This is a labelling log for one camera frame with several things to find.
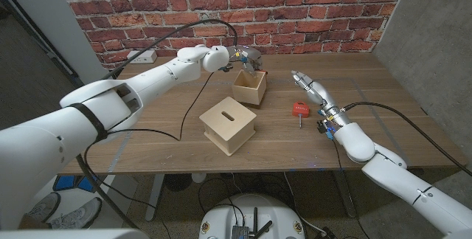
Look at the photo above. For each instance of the white round table foot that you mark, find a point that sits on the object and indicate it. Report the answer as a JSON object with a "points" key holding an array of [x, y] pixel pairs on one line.
{"points": [[199, 177]]}

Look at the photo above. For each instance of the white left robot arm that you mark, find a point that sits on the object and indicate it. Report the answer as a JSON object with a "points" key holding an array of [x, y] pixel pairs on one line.
{"points": [[158, 80]]}

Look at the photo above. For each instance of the straight black antenna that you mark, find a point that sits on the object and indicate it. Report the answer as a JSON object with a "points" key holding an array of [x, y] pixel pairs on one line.
{"points": [[255, 220]]}

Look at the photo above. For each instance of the white power outlet strip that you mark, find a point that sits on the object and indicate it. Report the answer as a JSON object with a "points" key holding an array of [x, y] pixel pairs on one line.
{"points": [[150, 60]]}

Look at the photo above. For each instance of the wooden box with slot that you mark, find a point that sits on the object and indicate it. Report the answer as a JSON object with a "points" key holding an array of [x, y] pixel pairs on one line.
{"points": [[228, 130]]}

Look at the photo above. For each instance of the small grey computer box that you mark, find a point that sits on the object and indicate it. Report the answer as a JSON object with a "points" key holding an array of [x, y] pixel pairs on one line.
{"points": [[240, 232]]}

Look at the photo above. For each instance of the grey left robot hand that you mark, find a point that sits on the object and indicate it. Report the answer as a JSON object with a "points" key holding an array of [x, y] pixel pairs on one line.
{"points": [[252, 54]]}

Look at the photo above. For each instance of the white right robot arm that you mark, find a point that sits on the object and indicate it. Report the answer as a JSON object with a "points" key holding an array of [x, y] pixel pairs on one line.
{"points": [[391, 176]]}

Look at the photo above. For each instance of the blue foot pedal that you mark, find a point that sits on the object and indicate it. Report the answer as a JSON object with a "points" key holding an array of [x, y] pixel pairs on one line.
{"points": [[86, 183], [63, 183]]}

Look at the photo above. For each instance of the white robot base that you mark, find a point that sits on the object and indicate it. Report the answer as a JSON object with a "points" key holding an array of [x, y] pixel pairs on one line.
{"points": [[265, 213]]}

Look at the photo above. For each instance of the white table leg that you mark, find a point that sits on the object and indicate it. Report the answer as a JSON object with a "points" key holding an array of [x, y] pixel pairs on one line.
{"points": [[155, 194]]}

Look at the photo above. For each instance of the tilted black antenna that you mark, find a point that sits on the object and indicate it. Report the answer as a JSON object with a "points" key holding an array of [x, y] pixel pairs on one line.
{"points": [[265, 228]]}

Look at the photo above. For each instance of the white robot torso edge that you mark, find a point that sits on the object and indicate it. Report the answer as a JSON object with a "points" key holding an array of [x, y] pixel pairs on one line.
{"points": [[73, 234]]}

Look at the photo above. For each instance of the person with grey sneakers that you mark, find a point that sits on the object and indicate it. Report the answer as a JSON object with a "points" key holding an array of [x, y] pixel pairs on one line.
{"points": [[77, 215]]}

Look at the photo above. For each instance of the black floor plug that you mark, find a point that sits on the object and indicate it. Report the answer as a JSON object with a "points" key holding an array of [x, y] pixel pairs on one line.
{"points": [[328, 233]]}

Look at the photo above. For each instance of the grey table leg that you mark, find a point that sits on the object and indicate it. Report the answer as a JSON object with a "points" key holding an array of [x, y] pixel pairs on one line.
{"points": [[346, 198]]}

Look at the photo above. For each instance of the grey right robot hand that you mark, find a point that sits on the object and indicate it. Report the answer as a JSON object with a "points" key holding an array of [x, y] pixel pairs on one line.
{"points": [[317, 91]]}

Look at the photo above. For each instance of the red brick printed backdrop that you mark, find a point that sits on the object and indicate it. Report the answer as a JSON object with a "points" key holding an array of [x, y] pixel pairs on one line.
{"points": [[295, 10]]}

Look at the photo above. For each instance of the dark round floor object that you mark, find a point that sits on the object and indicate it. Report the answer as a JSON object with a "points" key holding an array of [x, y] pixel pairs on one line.
{"points": [[177, 183]]}

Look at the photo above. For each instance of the red block with metal pin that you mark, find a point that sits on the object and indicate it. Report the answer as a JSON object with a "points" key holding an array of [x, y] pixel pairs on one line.
{"points": [[300, 110]]}

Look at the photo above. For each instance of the wooden drawer with red front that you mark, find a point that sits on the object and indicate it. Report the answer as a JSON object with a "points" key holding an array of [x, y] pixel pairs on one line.
{"points": [[249, 93]]}

